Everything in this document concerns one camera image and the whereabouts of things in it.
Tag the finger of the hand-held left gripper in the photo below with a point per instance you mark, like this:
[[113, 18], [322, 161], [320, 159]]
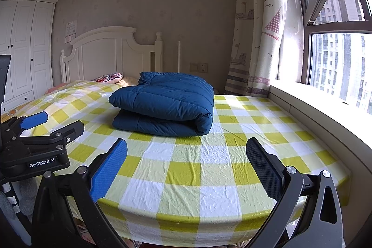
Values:
[[71, 130], [33, 120]]

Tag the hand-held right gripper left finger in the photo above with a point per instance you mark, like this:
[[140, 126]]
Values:
[[109, 168]]

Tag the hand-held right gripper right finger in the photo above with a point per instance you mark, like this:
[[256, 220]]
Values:
[[264, 166]]

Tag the blue quilted jacket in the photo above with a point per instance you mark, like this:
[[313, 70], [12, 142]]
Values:
[[165, 102]]

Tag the orange floral blanket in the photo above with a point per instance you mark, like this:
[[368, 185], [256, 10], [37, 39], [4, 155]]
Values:
[[55, 88]]

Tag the black panel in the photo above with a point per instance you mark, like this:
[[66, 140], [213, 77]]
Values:
[[4, 79]]

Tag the yellow checked bed sheet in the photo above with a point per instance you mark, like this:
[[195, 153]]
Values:
[[203, 172]]

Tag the colourful patterned pillow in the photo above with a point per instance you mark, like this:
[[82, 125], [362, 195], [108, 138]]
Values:
[[107, 78]]

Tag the person's plaid pants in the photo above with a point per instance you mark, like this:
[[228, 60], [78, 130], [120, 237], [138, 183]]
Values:
[[84, 233]]

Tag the white wardrobe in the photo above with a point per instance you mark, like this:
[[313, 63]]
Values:
[[23, 50]]

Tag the beige pillow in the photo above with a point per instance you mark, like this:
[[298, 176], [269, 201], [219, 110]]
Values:
[[130, 81]]

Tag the white bed headboard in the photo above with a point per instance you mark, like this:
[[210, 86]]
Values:
[[101, 56]]

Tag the beige window sill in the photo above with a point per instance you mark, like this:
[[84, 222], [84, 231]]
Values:
[[334, 126]]

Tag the dark framed window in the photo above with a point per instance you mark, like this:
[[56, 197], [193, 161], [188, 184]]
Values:
[[340, 62]]

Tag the thin white pole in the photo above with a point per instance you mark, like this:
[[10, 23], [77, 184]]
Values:
[[179, 56]]

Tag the sailboat print curtain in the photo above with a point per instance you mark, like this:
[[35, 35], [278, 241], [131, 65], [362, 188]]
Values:
[[261, 21]]

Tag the paper wall notice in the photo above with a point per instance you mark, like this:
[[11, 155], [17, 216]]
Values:
[[71, 30]]

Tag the wall outlet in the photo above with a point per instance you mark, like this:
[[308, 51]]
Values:
[[199, 67]]

